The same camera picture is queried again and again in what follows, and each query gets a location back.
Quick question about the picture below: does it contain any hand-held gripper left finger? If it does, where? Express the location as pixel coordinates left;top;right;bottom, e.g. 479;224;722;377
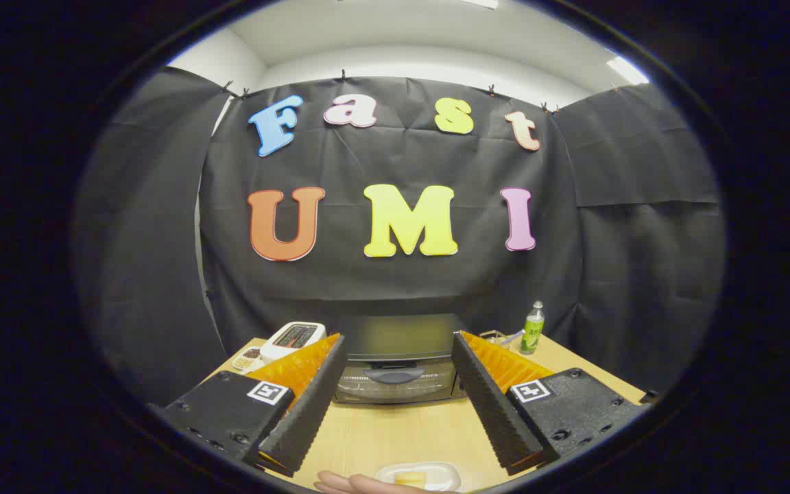
148;333;349;478

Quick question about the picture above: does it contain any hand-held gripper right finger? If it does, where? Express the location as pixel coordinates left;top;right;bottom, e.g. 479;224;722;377
451;331;660;475

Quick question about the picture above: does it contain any black toaster oven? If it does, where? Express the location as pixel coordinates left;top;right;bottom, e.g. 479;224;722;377
332;314;468;405

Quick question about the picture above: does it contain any white pop-up toaster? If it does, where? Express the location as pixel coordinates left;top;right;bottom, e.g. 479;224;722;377
260;321;327;364

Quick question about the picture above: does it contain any small snack tray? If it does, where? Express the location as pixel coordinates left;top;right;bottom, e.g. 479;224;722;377
232;346;265;373

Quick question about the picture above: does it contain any green label drink bottle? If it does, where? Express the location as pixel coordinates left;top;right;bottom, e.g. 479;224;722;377
520;301;546;355

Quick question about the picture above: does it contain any white oval plate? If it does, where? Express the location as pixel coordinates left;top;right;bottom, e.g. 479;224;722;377
374;461;463;492

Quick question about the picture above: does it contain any black backdrop cloth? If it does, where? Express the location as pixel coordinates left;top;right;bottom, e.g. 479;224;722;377
71;67;726;405

